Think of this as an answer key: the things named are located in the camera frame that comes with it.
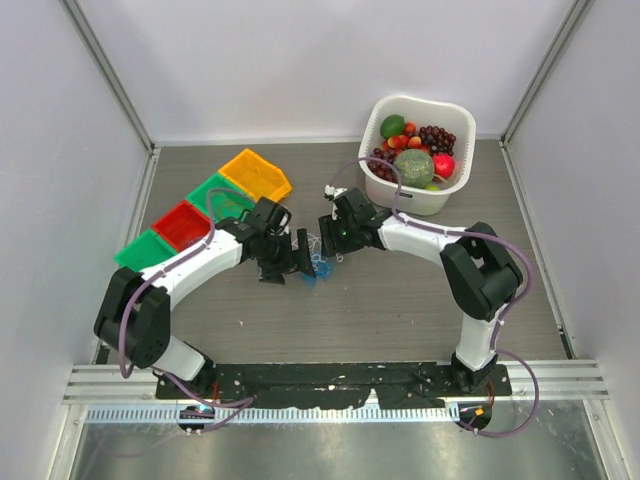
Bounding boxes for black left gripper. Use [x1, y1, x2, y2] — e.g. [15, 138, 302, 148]
[259, 228, 315, 284]

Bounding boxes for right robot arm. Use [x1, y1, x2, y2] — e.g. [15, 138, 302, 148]
[318, 185, 524, 395]

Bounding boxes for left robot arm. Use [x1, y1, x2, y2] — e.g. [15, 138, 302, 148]
[94, 197, 315, 399]

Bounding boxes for green plastic bin beside yellow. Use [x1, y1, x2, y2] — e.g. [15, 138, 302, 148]
[186, 173, 255, 222]

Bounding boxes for red and yellow peaches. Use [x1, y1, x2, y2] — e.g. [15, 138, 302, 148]
[381, 122, 430, 153]

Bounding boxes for green lime fruit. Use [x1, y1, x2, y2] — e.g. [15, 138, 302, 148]
[379, 114, 406, 139]

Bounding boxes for red plastic bin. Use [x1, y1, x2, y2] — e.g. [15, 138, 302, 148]
[151, 200, 210, 252]

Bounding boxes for red apple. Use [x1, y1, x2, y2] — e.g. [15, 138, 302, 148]
[432, 153, 456, 181]

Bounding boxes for dark purple grape bunch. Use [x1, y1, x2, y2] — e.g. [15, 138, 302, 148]
[418, 125, 457, 156]

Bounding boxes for green plastic bin at end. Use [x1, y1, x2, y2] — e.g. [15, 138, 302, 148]
[114, 229, 176, 271]

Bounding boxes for white plastic fruit basket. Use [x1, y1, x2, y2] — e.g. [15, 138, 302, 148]
[358, 95, 476, 216]

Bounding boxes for white cable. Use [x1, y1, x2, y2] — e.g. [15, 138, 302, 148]
[292, 233, 344, 264]

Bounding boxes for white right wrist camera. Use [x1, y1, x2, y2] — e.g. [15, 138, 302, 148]
[324, 185, 347, 201]

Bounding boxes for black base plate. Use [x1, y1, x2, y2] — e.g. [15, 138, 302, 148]
[153, 361, 512, 410]

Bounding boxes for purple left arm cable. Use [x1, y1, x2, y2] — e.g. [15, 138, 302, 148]
[117, 187, 256, 444]

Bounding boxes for white perforated cable duct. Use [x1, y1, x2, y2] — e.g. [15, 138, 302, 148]
[85, 404, 459, 425]

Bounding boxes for aluminium frame post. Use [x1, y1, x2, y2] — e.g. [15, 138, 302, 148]
[500, 0, 594, 146]
[58, 0, 157, 154]

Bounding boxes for right aluminium frame post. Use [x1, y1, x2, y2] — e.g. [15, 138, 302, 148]
[500, 0, 594, 146]

